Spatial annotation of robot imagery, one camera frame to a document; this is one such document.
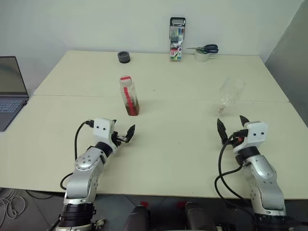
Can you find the dark rounded shape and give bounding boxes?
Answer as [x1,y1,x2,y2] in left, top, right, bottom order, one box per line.
[124,204,151,231]
[185,201,218,231]

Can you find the marker pen pack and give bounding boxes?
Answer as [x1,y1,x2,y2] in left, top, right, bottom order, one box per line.
[169,16,186,62]

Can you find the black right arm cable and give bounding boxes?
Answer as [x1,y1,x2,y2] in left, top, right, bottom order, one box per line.
[214,133,259,224]

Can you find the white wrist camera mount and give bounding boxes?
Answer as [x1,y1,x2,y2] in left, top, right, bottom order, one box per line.
[92,117,119,153]
[232,121,269,154]

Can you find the white floor cables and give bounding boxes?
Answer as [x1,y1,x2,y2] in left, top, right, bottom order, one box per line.
[0,187,26,219]

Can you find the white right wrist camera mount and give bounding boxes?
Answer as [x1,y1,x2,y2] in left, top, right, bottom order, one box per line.
[232,121,269,154]

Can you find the clear empty plastic bottle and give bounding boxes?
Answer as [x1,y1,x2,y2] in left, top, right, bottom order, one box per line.
[210,77,246,123]

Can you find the black handled scissors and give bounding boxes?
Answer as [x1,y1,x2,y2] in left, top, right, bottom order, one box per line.
[185,44,219,54]

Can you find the clear bottle with red label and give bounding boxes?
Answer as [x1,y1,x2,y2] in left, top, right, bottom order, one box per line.
[119,76,141,116]

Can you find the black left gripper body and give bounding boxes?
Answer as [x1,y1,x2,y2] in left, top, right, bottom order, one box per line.
[111,130,128,147]

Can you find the grey partition panel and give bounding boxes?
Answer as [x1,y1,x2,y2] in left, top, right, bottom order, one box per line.
[264,0,308,126]

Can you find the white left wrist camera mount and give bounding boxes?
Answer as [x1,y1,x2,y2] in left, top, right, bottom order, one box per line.
[92,117,119,153]

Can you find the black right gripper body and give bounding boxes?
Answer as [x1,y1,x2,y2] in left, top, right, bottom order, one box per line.
[226,129,249,145]

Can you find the grey laptop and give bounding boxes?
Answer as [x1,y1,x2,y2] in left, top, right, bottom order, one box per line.
[0,56,29,132]

